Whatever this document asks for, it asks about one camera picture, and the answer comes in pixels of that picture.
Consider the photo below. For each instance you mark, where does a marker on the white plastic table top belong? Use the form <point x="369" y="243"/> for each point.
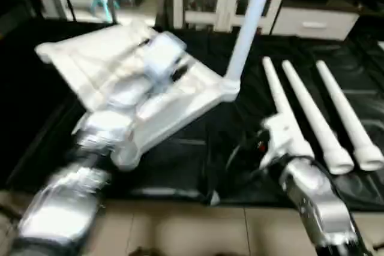
<point x="96" y="70"/>

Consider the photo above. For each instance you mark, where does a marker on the white plastic table leg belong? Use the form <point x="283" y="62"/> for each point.
<point x="279" y="94"/>
<point x="315" y="118"/>
<point x="249" y="22"/>
<point x="351" y="118"/>

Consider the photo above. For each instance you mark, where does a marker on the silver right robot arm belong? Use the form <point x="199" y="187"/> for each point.
<point x="318" y="202"/>

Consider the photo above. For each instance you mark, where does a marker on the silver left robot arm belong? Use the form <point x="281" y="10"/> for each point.
<point x="96" y="142"/>

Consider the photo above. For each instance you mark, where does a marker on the black work mat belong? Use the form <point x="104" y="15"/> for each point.
<point x="192" y="166"/>

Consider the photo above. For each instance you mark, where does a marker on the white drawer unit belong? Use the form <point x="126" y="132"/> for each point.
<point x="315" y="23"/>

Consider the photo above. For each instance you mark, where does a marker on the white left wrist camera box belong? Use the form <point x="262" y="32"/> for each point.
<point x="162" y="58"/>

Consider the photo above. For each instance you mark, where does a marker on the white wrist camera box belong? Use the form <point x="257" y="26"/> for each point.
<point x="287" y="139"/>
<point x="162" y="58"/>

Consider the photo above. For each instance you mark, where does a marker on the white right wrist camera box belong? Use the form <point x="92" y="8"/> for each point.
<point x="287" y="139"/>

